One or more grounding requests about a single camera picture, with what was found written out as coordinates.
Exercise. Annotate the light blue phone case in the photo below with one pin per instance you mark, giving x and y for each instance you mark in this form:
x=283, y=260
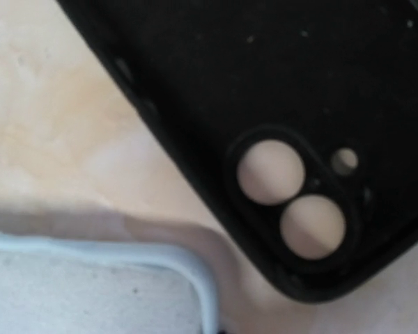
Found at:
x=71, y=286

